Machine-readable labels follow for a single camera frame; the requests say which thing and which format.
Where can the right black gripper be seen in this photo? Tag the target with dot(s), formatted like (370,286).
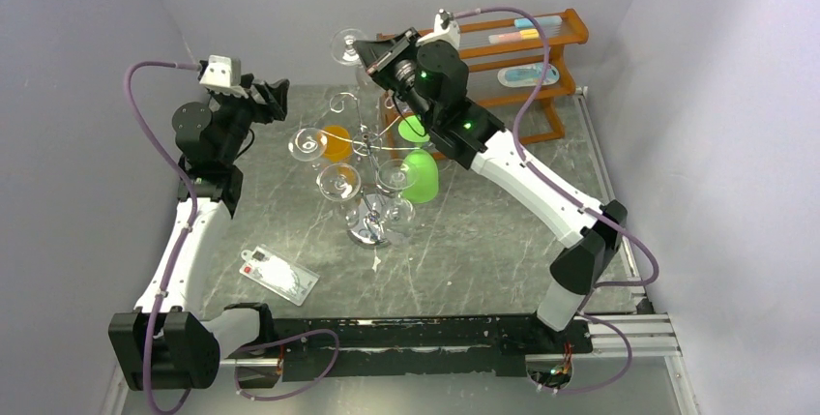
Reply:
(391,51)

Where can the orange plastic wine glass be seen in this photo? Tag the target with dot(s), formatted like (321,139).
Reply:
(338,147)

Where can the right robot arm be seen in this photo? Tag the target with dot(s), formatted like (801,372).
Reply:
(430,77)

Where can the white packaged card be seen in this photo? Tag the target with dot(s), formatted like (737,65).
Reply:
(288,280)

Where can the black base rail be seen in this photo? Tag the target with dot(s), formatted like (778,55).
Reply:
(500,344)

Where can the orange wooden shelf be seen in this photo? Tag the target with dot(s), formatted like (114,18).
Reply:
(506,57)

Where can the white blue blister pack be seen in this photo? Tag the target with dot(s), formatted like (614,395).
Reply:
(527,75)

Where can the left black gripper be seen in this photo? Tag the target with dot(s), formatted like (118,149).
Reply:
(277,97)

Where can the chrome wine glass rack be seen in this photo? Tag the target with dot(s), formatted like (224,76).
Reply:
(359,217)

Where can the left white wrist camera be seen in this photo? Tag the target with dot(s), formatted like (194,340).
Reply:
(221,75)

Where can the green plastic wine glass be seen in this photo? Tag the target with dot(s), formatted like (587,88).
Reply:
(426,184)

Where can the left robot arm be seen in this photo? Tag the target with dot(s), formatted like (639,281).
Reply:
(162,334)

